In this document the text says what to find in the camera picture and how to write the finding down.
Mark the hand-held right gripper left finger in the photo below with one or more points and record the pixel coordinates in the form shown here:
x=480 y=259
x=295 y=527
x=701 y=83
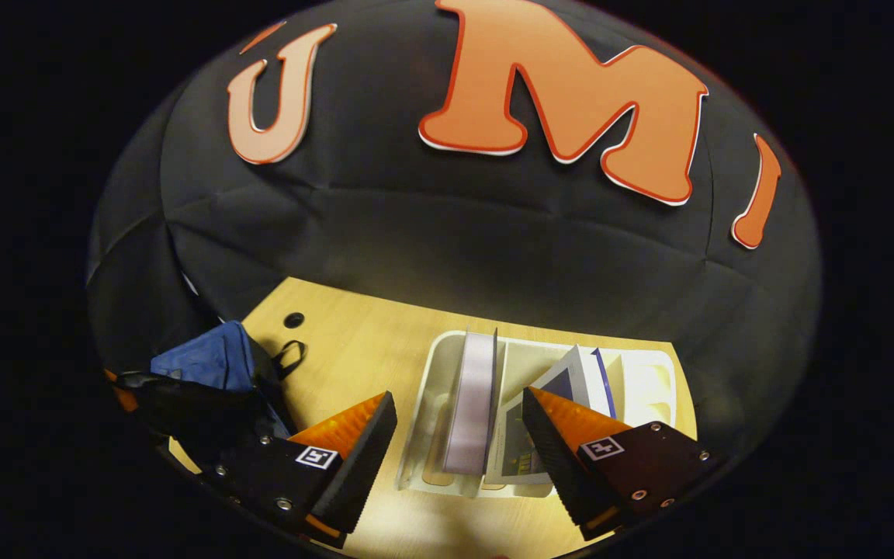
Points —
x=362 y=473

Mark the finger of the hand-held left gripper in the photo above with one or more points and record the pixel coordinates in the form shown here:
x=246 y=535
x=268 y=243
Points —
x=123 y=394

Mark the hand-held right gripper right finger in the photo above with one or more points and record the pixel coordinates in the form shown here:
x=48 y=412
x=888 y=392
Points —
x=556 y=466

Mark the book with blue cover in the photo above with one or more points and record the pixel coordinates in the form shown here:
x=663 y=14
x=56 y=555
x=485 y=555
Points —
x=563 y=380

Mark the blue schoolbag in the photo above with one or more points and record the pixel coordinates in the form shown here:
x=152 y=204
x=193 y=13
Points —
x=206 y=357

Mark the book with white-bordered cover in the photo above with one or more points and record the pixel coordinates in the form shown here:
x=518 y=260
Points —
x=472 y=404

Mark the white plastic bookshelf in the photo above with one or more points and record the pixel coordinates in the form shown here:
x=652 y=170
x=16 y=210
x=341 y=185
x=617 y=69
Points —
x=649 y=380

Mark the black backdrop cloth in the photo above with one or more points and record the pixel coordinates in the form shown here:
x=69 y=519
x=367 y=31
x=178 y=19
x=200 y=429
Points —
x=447 y=233
x=129 y=310

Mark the black table grommet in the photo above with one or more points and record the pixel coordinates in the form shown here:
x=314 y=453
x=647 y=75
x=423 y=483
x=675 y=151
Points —
x=293 y=319

